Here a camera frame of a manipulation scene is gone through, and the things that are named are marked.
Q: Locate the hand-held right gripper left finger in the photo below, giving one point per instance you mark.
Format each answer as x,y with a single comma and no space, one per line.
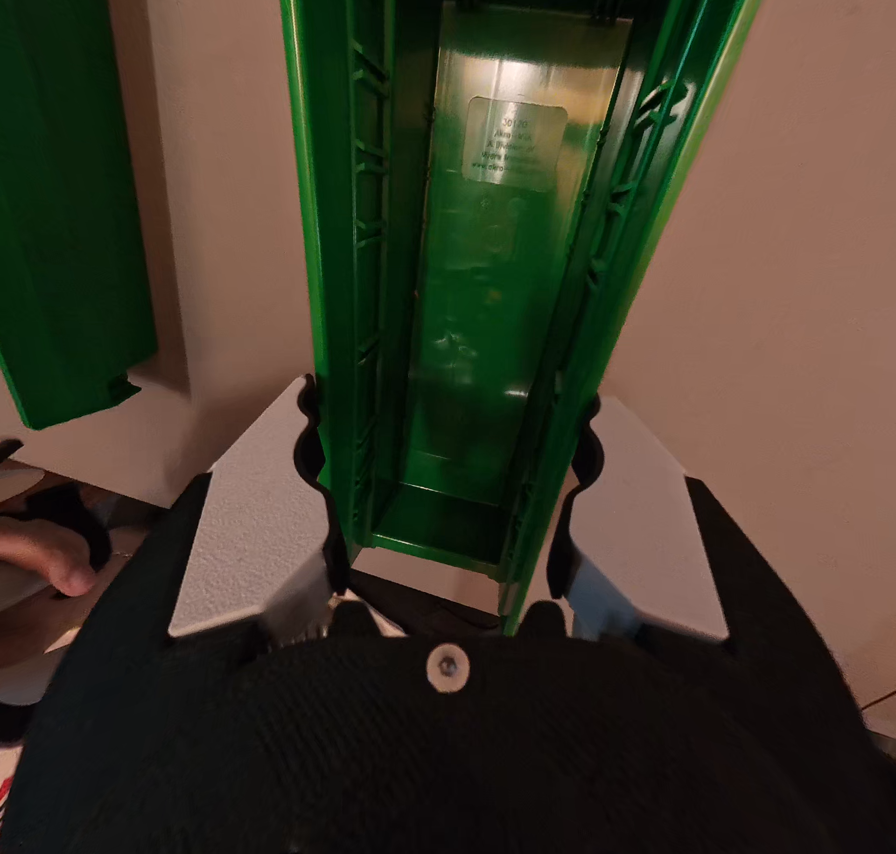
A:
245,546

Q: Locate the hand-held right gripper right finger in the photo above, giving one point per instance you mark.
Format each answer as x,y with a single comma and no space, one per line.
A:
644,546

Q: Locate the green plastic bin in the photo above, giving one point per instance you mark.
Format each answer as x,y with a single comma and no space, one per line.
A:
70,203
490,273

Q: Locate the grey desk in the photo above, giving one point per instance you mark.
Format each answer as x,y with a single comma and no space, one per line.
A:
770,308

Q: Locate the person's left hand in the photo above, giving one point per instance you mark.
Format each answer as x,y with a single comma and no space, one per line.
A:
42,546

